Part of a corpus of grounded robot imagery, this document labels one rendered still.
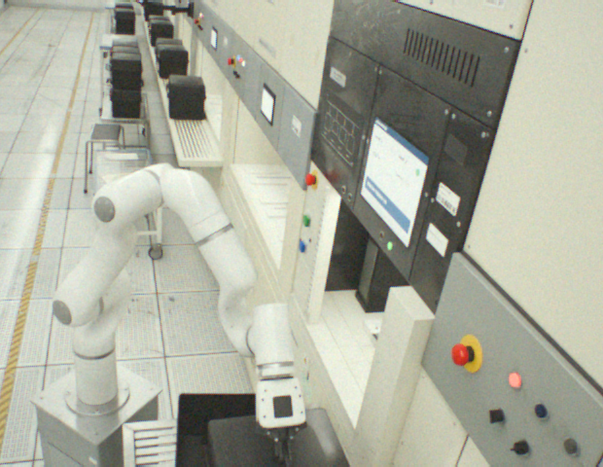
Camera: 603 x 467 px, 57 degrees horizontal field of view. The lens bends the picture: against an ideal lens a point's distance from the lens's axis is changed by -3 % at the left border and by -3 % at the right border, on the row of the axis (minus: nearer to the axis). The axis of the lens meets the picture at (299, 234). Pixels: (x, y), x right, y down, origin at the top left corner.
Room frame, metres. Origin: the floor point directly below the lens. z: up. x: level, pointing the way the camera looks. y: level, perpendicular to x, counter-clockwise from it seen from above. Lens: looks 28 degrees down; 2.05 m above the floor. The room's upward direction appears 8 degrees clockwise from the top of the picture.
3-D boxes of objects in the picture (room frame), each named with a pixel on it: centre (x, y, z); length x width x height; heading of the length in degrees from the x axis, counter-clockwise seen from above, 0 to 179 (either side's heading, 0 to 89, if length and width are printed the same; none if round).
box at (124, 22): (7.66, 2.69, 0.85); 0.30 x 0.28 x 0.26; 21
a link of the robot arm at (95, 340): (1.27, 0.52, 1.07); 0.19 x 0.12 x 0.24; 156
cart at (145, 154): (3.61, 1.25, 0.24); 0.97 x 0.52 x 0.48; 23
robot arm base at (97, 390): (1.24, 0.54, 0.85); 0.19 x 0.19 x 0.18
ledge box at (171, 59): (5.13, 1.36, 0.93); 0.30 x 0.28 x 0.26; 23
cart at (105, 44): (6.53, 2.36, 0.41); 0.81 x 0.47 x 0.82; 20
